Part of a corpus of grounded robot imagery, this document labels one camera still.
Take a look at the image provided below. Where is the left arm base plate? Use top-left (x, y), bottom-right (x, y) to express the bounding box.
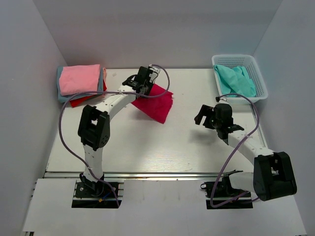
top-left (71, 174), bottom-right (124, 209)

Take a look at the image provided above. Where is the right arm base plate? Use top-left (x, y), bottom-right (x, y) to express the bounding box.
top-left (200, 170), bottom-right (253, 210)

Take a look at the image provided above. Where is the teal crumpled t shirt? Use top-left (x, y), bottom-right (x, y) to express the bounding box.
top-left (214, 64), bottom-right (256, 97)

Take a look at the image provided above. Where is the pink folded t shirt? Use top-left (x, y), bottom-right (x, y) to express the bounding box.
top-left (59, 64), bottom-right (100, 96)

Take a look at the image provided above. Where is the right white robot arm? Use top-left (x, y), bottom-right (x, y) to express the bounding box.
top-left (194, 103), bottom-right (297, 201)

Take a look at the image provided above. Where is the aluminium table edge rail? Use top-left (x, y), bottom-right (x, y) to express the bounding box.
top-left (43, 171), bottom-right (259, 181)

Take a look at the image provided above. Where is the red folded t shirt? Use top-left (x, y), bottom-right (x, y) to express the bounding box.
top-left (70, 94), bottom-right (101, 108)

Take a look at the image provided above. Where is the peach folded t shirt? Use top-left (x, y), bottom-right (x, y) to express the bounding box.
top-left (102, 67), bottom-right (107, 81)

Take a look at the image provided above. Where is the grey-blue folded t shirt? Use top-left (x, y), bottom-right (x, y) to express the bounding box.
top-left (57, 66), bottom-right (107, 103)

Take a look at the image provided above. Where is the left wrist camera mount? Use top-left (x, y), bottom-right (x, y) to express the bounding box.
top-left (148, 64), bottom-right (160, 84)

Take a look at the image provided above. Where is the crimson red t shirt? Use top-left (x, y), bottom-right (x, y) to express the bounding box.
top-left (132, 91), bottom-right (173, 124)

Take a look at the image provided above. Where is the white plastic basket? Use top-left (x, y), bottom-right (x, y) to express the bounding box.
top-left (212, 54), bottom-right (268, 103)

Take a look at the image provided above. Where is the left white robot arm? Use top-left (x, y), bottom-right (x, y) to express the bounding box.
top-left (78, 65), bottom-right (160, 196)

